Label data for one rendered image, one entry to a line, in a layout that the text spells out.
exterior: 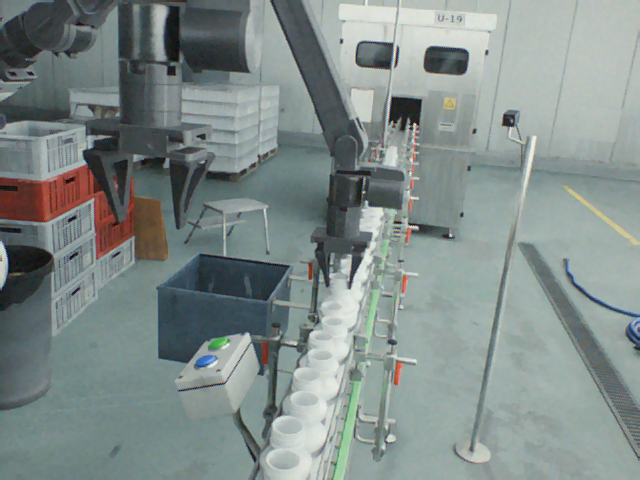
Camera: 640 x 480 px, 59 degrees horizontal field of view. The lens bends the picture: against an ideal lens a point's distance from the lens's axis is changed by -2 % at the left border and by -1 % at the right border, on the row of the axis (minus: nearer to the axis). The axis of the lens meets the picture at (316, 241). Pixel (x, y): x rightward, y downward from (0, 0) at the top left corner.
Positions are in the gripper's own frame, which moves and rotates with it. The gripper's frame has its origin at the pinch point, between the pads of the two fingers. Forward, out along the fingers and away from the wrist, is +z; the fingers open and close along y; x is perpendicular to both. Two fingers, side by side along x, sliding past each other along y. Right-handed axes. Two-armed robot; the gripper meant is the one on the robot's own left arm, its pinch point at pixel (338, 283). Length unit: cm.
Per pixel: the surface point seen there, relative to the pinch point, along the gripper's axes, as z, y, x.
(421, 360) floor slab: 118, -27, -205
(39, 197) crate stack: 34, 175, -163
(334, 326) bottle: 2.2, -1.2, 13.3
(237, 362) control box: 7.6, 12.6, 19.1
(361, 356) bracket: 11.0, -5.4, 5.2
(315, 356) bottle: 3.3, 0.2, 21.8
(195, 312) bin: 28, 43, -41
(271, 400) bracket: 22.5, 10.3, 4.9
